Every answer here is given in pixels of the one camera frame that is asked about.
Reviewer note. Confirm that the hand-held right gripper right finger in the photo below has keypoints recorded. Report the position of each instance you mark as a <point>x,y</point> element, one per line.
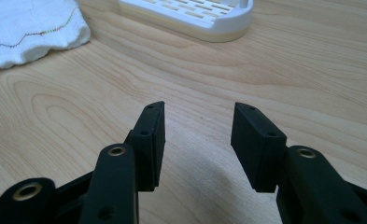
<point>256,149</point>

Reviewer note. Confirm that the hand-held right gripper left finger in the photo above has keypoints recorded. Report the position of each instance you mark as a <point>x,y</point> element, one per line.
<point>147,146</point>

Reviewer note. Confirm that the white slotted plastic rack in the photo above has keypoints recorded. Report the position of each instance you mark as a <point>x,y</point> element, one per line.
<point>196,15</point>

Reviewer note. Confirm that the white cloth with stitched edge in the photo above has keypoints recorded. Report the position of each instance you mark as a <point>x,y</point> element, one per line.
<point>25,28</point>

